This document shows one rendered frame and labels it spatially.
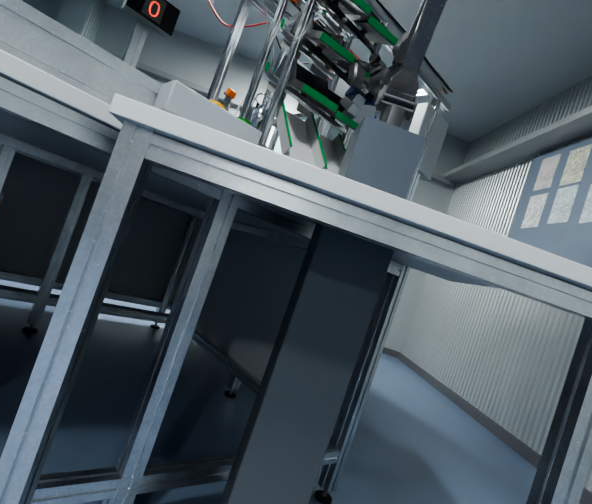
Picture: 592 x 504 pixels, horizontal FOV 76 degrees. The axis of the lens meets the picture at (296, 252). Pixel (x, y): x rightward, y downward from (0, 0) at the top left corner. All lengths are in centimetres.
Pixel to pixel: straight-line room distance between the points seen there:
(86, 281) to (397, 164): 62
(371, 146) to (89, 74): 55
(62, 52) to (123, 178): 27
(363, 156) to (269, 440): 62
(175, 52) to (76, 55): 480
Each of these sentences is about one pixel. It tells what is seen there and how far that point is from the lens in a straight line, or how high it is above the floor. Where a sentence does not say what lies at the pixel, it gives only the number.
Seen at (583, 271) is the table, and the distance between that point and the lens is 75.
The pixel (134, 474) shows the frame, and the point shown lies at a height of 19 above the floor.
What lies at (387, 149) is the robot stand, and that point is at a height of 101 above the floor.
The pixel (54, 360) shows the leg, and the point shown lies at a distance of 68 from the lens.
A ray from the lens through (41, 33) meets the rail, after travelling 82.
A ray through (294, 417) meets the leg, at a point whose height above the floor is 42.
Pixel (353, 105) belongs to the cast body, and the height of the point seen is 124.
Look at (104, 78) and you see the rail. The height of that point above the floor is 91.
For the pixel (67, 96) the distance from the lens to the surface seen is 73.
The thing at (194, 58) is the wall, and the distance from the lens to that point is 553.
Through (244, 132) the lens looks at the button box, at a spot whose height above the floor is 94.
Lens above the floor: 71
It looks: 2 degrees up
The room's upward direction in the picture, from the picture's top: 19 degrees clockwise
